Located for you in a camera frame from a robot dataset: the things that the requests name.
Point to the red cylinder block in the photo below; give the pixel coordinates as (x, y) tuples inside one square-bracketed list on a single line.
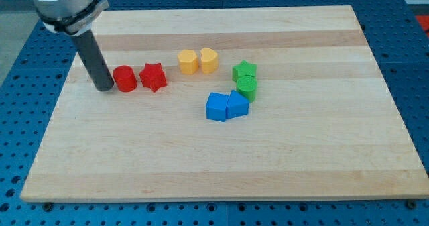
[(125, 78)]

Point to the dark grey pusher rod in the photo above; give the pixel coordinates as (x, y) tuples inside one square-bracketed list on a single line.
[(93, 60)]

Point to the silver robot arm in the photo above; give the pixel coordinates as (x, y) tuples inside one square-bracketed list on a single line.
[(72, 17)]

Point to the green star block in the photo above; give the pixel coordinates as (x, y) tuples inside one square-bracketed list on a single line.
[(244, 68)]

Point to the red star block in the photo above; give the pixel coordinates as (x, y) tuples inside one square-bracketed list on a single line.
[(152, 76)]

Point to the blue cube block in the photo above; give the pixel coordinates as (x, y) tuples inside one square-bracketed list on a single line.
[(216, 107)]

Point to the blue triangle block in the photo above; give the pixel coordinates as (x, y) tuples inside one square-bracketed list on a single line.
[(237, 105)]

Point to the green cylinder block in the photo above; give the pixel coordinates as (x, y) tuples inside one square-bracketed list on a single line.
[(247, 86)]

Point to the yellow heart block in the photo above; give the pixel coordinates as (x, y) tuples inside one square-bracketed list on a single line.
[(209, 60)]

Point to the yellow hexagon block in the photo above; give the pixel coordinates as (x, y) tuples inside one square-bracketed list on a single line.
[(188, 62)]

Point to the light wooden board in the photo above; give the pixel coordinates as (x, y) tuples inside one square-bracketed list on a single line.
[(323, 126)]

